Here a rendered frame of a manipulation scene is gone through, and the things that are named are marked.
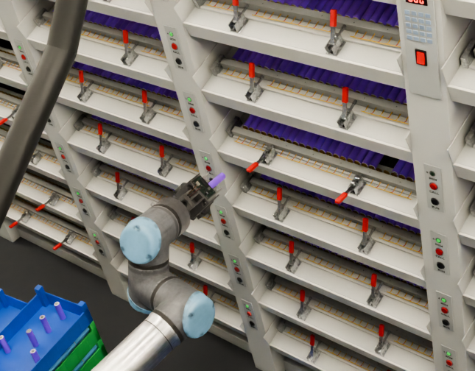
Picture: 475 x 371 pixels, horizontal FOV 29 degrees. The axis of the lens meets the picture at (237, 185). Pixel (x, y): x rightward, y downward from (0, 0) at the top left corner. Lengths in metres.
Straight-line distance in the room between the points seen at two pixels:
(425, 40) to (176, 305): 0.73
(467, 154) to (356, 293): 0.67
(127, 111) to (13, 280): 1.28
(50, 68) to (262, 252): 1.93
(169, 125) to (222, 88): 0.32
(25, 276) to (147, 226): 1.82
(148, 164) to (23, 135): 2.01
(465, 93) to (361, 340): 1.01
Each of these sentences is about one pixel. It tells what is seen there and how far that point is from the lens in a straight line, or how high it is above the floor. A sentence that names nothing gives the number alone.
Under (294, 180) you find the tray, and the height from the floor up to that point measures 0.92.
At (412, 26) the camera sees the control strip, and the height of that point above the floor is 1.43.
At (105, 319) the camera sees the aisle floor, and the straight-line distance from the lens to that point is 3.42.
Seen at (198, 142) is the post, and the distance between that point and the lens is 2.45.
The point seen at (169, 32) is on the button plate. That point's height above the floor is 1.28.
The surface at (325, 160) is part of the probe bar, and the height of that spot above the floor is 0.97.
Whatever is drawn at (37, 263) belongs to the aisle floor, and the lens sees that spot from 3.77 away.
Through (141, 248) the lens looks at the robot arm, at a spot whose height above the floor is 1.07.
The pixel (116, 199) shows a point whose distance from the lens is 2.99.
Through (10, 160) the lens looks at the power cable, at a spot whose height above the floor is 1.93.
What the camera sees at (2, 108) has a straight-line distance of 3.28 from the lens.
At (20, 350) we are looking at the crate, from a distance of 2.85.
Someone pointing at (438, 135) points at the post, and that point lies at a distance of 1.90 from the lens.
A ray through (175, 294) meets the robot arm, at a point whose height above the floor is 0.99.
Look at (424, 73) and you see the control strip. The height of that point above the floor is 1.33.
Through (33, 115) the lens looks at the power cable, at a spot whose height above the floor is 1.95.
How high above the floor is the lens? 2.32
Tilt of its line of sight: 38 degrees down
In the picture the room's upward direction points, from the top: 15 degrees counter-clockwise
